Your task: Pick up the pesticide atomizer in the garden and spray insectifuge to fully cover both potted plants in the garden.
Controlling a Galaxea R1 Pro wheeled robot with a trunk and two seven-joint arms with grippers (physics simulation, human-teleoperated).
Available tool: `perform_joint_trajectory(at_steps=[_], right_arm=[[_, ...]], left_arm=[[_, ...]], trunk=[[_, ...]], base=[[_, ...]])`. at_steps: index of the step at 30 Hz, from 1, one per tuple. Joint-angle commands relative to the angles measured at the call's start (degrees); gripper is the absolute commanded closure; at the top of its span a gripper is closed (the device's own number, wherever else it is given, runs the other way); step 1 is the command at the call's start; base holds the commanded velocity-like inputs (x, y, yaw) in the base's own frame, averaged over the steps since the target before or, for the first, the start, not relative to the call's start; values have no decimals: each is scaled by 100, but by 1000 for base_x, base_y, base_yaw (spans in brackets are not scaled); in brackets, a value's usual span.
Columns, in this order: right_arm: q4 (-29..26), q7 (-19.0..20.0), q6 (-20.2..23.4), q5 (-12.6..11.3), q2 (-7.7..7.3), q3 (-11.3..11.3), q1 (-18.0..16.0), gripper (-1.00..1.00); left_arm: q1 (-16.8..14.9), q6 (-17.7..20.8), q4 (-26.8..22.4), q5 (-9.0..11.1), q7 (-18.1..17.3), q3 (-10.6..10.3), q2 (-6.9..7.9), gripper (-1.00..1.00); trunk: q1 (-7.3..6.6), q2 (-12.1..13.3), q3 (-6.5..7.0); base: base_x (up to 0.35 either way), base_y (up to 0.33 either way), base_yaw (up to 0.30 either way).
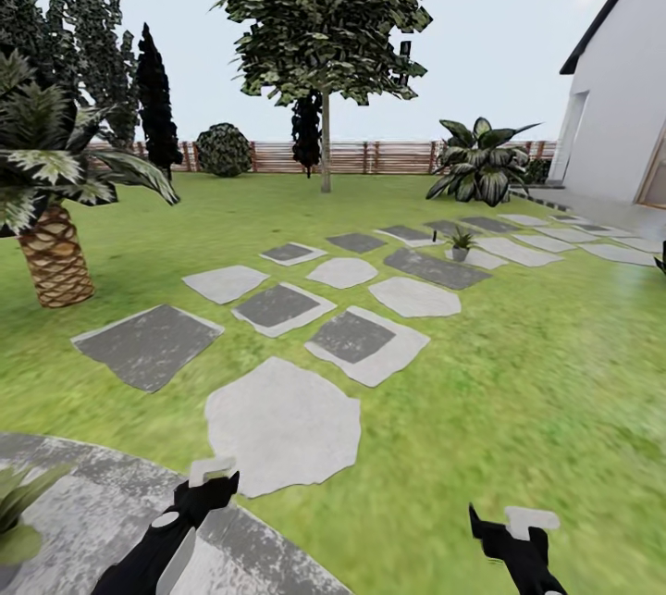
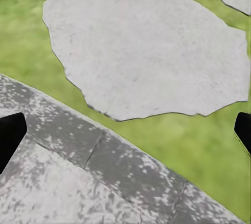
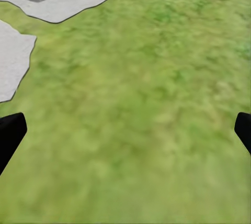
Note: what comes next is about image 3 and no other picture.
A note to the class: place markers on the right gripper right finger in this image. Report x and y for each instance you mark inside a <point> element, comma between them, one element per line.
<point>243,129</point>

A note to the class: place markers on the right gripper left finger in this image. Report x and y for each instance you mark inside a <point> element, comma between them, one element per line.
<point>12,130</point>

